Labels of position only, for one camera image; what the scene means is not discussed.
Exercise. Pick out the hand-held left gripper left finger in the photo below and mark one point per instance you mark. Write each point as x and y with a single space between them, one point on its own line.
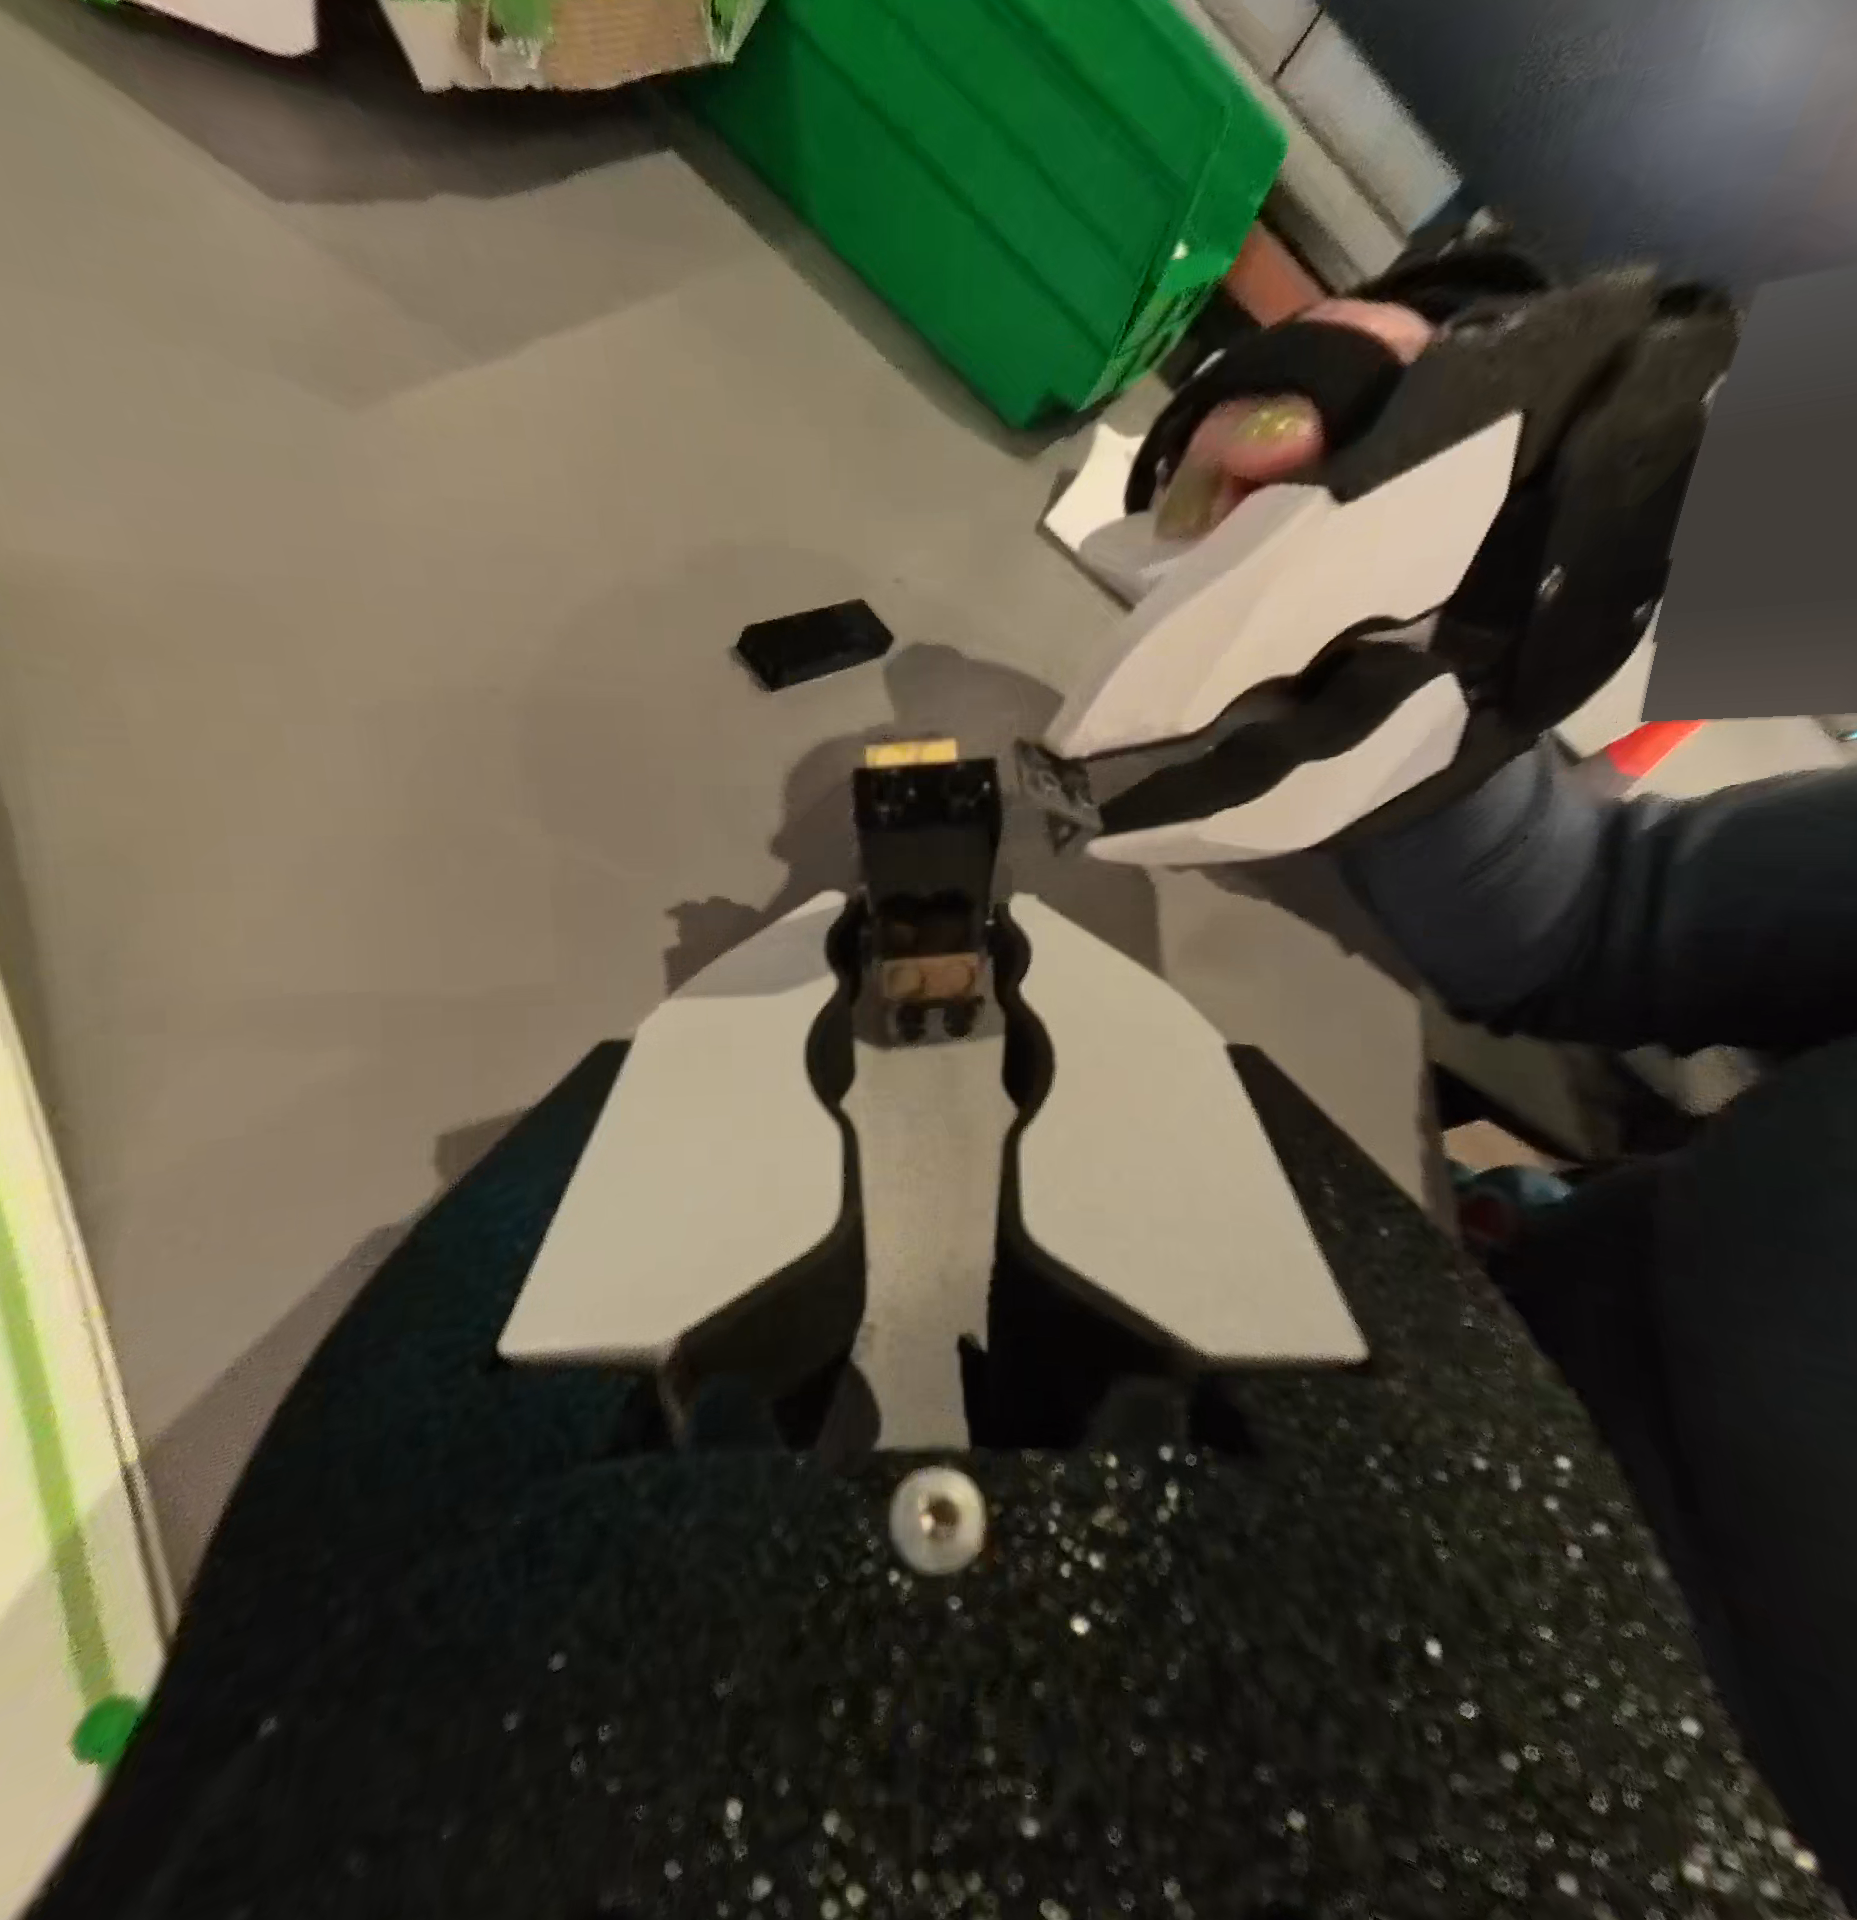
688 1184

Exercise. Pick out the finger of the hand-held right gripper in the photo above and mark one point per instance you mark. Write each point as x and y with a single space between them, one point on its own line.
1288 585
1319 795

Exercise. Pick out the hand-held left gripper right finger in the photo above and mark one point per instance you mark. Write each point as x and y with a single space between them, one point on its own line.
1183 1184

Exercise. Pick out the small dark grey brick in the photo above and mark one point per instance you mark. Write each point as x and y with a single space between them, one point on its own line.
1060 795

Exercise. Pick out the grey and yellow brick assembly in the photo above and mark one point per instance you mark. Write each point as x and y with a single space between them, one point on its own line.
929 990

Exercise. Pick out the person's right forearm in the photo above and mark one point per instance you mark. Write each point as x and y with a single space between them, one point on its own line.
1619 900

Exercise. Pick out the grey desk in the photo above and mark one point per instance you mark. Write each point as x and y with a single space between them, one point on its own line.
343 600

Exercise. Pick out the person's right hand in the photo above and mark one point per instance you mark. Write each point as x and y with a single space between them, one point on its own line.
1243 443

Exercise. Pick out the flat white printed paper bag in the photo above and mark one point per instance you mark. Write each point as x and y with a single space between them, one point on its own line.
1115 523

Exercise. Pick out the orange cone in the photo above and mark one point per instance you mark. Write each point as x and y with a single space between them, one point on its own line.
1656 746

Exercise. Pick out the green plastic bin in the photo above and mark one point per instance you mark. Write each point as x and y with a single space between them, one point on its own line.
990 180

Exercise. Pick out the open instruction booklet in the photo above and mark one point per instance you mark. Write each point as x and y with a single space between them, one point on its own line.
15 1351

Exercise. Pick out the green cardboard toy box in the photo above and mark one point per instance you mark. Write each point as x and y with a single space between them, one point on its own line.
598 37

